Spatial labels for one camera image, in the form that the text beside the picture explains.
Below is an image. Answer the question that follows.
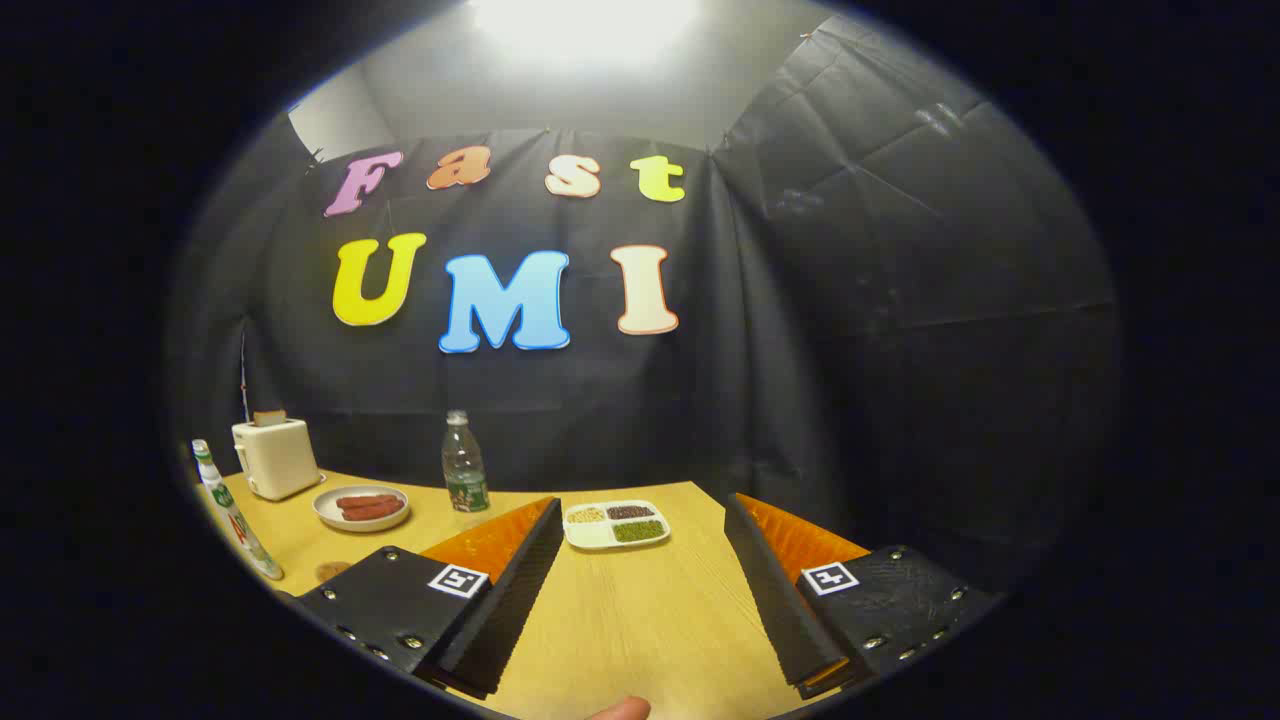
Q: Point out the white divided tray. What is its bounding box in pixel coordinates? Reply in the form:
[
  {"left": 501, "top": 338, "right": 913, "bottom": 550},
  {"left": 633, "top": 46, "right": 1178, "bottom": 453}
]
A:
[{"left": 562, "top": 500, "right": 672, "bottom": 551}]

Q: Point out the white round plate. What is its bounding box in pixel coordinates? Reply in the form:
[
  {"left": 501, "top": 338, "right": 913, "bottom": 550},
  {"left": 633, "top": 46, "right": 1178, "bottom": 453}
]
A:
[{"left": 312, "top": 485, "right": 411, "bottom": 533}]

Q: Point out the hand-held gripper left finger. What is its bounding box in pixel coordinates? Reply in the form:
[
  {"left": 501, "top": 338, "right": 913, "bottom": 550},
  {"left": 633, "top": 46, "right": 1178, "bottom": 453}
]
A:
[{"left": 296, "top": 495, "right": 565, "bottom": 700}]

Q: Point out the clear plastic water bottle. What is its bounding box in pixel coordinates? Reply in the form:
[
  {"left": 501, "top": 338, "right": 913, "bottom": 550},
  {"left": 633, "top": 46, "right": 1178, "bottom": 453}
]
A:
[{"left": 441, "top": 409, "right": 491, "bottom": 515}]

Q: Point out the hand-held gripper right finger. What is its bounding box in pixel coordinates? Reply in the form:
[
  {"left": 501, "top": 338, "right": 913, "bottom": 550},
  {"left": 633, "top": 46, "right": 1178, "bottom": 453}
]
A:
[{"left": 723, "top": 491, "right": 1003, "bottom": 701}]

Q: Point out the white toaster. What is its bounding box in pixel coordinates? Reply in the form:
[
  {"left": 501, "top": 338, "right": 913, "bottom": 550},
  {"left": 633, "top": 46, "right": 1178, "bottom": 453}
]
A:
[{"left": 231, "top": 415, "right": 323, "bottom": 502}]

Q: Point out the wooden table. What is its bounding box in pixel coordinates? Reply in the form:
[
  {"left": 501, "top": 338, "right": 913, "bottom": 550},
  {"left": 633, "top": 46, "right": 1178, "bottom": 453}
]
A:
[{"left": 195, "top": 470, "right": 871, "bottom": 720}]

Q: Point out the ceiling light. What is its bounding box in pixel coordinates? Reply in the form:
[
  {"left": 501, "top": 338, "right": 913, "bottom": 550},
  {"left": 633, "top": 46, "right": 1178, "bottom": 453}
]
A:
[{"left": 468, "top": 0, "right": 701, "bottom": 66}]

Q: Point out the black backdrop cloth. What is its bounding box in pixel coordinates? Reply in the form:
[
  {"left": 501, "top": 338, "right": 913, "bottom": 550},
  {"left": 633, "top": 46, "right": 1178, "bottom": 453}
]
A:
[{"left": 165, "top": 15, "right": 1121, "bottom": 591}]

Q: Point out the white juice bottle green label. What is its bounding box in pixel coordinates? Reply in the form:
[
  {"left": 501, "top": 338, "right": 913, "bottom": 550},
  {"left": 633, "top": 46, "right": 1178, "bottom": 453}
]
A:
[{"left": 191, "top": 439, "right": 285, "bottom": 582}]

